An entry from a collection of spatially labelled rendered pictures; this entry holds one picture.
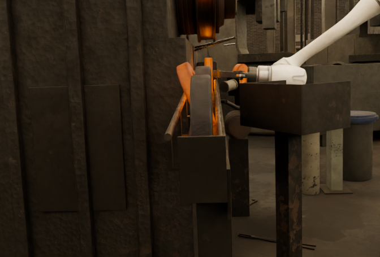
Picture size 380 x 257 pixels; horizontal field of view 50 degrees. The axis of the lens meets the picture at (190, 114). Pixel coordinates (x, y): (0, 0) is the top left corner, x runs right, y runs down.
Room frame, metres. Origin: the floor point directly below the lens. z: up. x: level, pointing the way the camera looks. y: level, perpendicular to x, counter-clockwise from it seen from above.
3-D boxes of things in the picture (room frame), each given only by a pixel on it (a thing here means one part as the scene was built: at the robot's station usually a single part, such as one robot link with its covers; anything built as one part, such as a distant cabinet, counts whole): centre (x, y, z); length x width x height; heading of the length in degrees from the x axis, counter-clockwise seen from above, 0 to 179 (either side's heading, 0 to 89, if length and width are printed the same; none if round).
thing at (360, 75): (4.17, -1.51, 0.39); 1.03 x 0.83 x 0.77; 102
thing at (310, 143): (2.41, -0.70, 0.26); 0.12 x 0.12 x 0.52
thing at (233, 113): (2.12, -0.24, 0.27); 0.22 x 0.13 x 0.53; 177
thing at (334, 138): (2.44, -0.86, 0.31); 0.24 x 0.16 x 0.62; 177
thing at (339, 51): (5.79, -2.16, 0.55); 1.10 x 0.53 x 1.10; 17
